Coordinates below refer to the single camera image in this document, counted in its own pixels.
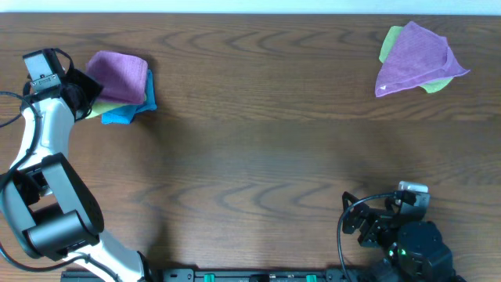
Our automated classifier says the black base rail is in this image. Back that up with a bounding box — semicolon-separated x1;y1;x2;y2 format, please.
60;267;365;282

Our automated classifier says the light green cloth under purple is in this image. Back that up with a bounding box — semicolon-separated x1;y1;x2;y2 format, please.
379;26;453;94

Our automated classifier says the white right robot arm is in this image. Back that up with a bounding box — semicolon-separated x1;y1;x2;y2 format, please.
337;190;464;282

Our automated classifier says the yellow-green folded cloth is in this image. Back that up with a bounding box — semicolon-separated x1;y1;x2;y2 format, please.
86;101;124;119

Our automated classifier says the blue folded cloth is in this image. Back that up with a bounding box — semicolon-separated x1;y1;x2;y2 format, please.
101;70;157;125

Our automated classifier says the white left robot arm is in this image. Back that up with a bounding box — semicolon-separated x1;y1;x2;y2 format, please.
1;66;364;281

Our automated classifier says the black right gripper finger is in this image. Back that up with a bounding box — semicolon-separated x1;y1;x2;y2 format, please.
341;211;362;234
341;192;370;214

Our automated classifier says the purple microfiber cloth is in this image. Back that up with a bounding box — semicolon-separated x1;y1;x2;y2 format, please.
86;51;148;105

